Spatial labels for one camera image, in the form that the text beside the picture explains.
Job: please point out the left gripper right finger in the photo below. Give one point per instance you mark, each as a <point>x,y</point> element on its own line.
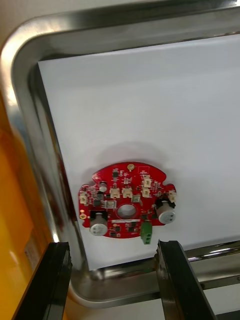
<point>180,290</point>

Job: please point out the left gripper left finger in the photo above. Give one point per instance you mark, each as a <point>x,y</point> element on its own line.
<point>47,287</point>

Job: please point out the round red circuit board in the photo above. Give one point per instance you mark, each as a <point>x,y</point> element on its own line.
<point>125,182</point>

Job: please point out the steel tray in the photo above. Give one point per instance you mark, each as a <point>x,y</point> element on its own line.
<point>15,75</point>

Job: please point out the white paper sheet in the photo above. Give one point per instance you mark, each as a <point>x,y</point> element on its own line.
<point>140,112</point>

